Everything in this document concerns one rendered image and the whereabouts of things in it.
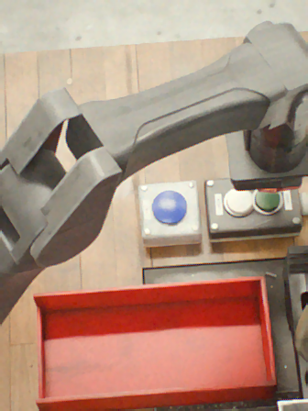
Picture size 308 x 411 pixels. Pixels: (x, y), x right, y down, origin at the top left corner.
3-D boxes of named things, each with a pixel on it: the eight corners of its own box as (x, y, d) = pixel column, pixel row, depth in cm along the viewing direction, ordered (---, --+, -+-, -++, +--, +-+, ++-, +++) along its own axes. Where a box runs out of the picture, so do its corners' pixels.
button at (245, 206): (225, 196, 130) (225, 189, 128) (249, 194, 130) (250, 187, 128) (226, 219, 128) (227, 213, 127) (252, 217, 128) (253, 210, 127)
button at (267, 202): (252, 194, 130) (253, 187, 128) (277, 193, 130) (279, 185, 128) (255, 217, 128) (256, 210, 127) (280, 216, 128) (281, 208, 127)
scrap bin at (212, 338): (38, 310, 127) (32, 293, 121) (260, 294, 127) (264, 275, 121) (41, 416, 122) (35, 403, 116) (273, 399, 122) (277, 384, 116)
